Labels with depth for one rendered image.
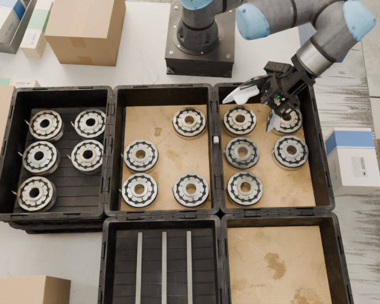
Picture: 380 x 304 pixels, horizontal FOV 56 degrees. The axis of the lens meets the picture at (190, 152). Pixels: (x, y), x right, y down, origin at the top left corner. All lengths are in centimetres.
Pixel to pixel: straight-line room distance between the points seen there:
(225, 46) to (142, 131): 45
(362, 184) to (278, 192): 27
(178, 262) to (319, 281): 38
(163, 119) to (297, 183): 46
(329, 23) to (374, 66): 175
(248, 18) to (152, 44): 76
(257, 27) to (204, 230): 56
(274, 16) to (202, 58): 55
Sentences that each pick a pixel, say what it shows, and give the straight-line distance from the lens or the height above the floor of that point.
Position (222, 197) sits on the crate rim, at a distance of 94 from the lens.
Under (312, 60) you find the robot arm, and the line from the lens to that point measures 81.
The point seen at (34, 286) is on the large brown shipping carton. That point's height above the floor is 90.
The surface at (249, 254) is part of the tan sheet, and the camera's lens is 102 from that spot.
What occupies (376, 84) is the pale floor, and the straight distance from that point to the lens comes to 247.
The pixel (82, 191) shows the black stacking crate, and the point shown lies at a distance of 110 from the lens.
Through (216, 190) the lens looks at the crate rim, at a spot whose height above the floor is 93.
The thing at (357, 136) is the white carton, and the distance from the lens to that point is 127.
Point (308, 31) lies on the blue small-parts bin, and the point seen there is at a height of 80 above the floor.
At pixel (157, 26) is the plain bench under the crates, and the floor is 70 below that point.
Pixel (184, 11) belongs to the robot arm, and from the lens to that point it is 123.
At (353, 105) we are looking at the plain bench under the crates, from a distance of 144.
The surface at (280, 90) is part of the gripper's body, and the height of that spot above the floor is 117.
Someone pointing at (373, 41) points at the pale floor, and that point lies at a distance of 267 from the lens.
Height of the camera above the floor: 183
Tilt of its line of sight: 67 degrees down
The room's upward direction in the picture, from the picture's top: 1 degrees counter-clockwise
